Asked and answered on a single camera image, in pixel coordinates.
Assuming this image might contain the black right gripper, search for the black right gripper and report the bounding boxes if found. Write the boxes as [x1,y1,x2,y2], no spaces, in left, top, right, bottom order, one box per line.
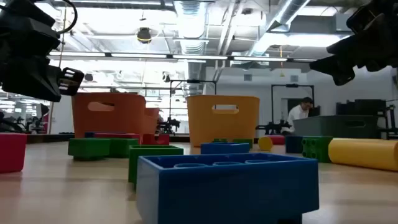
[309,0,398,86]

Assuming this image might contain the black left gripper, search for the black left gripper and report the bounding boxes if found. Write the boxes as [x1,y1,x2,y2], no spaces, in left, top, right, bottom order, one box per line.
[0,0,85,103]

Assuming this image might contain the red rectangular block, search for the red rectangular block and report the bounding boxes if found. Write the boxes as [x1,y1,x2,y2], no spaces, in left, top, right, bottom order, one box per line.
[92,133,141,144]

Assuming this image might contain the red rounded-edge block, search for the red rounded-edge block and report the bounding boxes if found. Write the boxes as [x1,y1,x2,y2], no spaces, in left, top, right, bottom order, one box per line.
[0,133,27,174]

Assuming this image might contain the long yellow cylinder block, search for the long yellow cylinder block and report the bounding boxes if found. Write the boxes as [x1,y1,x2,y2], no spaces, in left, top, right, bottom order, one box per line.
[328,138,398,172]

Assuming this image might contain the long green building block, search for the long green building block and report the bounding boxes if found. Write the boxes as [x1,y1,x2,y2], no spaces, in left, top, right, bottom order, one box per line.
[108,138,139,158]

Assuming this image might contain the red half-cylinder block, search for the red half-cylinder block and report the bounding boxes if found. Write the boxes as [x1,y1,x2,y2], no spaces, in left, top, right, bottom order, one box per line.
[267,134,286,146]

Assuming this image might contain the short yellow cylinder block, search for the short yellow cylinder block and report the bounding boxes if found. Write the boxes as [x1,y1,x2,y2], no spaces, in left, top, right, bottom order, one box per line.
[257,136,274,152]

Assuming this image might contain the large blue building block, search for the large blue building block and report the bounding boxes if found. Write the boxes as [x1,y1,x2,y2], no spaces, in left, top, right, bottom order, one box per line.
[136,152,320,224]

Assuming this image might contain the black storage crates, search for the black storage crates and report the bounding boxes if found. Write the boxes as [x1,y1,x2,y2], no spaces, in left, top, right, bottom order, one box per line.
[335,98,388,116]

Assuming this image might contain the black equipment stand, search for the black equipment stand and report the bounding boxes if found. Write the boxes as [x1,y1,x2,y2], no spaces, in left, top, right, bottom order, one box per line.
[384,104,398,140]

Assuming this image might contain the grey-green plastic bin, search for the grey-green plastic bin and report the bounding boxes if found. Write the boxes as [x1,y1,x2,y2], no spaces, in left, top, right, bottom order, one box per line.
[292,114,379,139]

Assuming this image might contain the yellow hanging pendant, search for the yellow hanging pendant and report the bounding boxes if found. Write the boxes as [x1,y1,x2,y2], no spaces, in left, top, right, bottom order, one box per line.
[279,45,286,78]

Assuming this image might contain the orange plastic bin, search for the orange plastic bin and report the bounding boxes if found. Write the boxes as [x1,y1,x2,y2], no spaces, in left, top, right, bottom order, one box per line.
[71,92,160,144]

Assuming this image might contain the person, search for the person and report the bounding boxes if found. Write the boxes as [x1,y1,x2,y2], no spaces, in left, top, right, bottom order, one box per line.
[281,96,314,135]

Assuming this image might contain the small red block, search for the small red block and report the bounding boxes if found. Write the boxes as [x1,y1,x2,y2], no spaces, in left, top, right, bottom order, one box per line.
[156,133,170,146]

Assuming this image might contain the LED light bar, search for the LED light bar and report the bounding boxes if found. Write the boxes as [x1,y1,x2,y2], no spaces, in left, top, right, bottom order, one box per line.
[48,51,318,63]

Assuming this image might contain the yellow plastic bin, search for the yellow plastic bin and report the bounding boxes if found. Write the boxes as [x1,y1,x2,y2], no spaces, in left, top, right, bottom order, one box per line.
[185,95,261,147]

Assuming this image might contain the yellow hanging cable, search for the yellow hanging cable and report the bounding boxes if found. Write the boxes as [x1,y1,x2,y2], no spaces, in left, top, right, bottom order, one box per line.
[47,0,68,135]

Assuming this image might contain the black aluminium table frame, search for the black aluminium table frame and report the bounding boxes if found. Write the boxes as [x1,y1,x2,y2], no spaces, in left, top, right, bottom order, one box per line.
[25,132,398,144]

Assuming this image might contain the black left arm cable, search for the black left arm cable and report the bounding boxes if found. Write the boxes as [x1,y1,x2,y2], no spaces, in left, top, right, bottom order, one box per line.
[55,0,78,35]

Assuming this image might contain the black gantry frame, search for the black gantry frame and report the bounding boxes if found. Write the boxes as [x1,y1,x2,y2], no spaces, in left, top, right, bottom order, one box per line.
[169,79,218,138]
[271,83,315,125]

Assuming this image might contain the rectangular silver ceiling duct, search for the rectangular silver ceiling duct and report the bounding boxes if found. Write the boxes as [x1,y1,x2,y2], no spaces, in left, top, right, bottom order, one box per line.
[248,0,312,57]

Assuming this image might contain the black ceiling cable reel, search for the black ceiling cable reel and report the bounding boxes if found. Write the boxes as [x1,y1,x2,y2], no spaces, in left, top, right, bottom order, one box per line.
[136,27,152,44]

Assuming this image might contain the round silver ventilation duct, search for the round silver ventilation duct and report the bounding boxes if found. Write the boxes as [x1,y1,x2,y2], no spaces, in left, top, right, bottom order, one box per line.
[172,0,208,96]

